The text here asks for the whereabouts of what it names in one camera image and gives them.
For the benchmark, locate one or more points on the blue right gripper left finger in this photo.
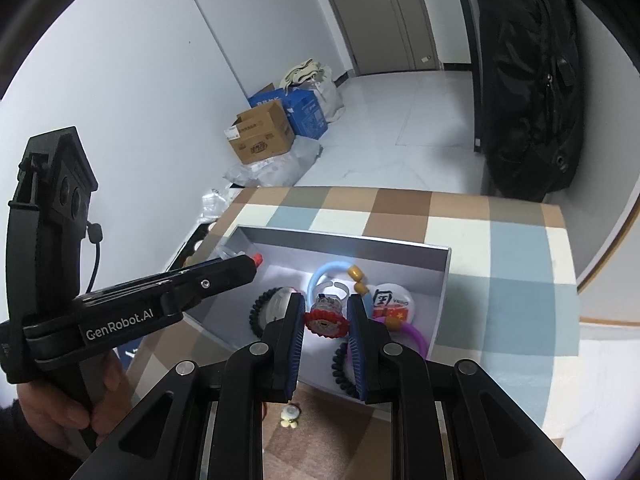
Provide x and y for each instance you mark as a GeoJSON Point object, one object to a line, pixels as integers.
{"type": "Point", "coordinates": [288, 349]}

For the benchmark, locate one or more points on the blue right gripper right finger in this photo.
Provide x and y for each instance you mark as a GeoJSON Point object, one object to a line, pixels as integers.
{"type": "Point", "coordinates": [366, 338]}

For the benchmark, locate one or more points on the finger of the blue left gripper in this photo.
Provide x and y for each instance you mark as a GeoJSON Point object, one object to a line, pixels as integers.
{"type": "Point", "coordinates": [213, 277]}

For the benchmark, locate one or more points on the red white charm keychain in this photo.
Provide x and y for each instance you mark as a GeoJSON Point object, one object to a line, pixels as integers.
{"type": "Point", "coordinates": [326, 318]}

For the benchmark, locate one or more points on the white round pin badge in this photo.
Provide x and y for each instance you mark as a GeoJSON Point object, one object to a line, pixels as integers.
{"type": "Point", "coordinates": [391, 300]}

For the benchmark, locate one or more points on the person's left hand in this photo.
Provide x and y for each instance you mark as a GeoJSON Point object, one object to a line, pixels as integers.
{"type": "Point", "coordinates": [56, 418]}

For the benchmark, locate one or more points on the black white sneakers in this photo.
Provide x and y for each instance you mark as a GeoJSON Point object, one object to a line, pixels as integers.
{"type": "Point", "coordinates": [198, 245]}

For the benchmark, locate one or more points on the small white flower charm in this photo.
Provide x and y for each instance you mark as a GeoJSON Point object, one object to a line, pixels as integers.
{"type": "Point", "coordinates": [289, 416]}

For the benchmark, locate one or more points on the checkered table cloth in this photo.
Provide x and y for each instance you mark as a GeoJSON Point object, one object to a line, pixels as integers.
{"type": "Point", "coordinates": [485, 374]}

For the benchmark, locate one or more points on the white plastic bags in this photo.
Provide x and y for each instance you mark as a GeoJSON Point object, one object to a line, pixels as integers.
{"type": "Point", "coordinates": [274, 172]}

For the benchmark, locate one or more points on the brown cardboard box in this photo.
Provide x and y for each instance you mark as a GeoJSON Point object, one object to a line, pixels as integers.
{"type": "Point", "coordinates": [260, 133]}

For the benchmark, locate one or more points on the blue cardboard box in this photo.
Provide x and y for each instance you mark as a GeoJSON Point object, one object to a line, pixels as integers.
{"type": "Point", "coordinates": [301, 107]}

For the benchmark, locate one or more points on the white bag with cloth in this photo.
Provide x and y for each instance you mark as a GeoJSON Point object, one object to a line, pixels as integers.
{"type": "Point", "coordinates": [316, 77]}

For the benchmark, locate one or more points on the white wardrobe wood trim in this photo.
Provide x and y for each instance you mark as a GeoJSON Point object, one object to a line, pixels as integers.
{"type": "Point", "coordinates": [609, 286]}

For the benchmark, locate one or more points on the black hanging backpack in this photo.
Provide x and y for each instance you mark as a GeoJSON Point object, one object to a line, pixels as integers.
{"type": "Point", "coordinates": [533, 95]}

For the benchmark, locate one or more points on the grey brown door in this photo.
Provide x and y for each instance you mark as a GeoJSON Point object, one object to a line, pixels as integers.
{"type": "Point", "coordinates": [387, 36]}

